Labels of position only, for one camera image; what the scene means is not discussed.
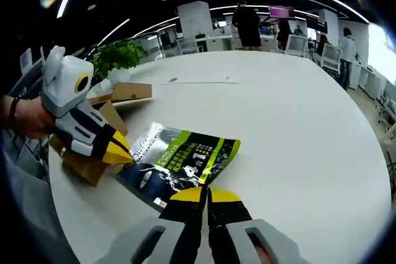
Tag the black green soft pouch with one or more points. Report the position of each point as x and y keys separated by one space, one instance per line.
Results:
x=198 y=152

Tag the black wristband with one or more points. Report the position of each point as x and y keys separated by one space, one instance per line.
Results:
x=13 y=112

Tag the brown cardboard shoe box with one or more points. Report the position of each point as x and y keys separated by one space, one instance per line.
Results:
x=133 y=92

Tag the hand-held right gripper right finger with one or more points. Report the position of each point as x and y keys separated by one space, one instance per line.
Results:
x=235 y=236

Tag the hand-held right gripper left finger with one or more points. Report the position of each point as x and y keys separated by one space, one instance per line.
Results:
x=173 y=233

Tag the purple wall screen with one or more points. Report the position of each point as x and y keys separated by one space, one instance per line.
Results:
x=281 y=11

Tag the person's left hand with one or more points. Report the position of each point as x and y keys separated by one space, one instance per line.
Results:
x=34 y=118

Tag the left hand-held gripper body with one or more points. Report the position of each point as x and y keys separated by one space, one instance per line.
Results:
x=65 y=84

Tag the potted green plant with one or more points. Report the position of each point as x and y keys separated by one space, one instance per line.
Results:
x=120 y=53

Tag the person's grey shirt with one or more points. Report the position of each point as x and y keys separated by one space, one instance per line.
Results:
x=34 y=208

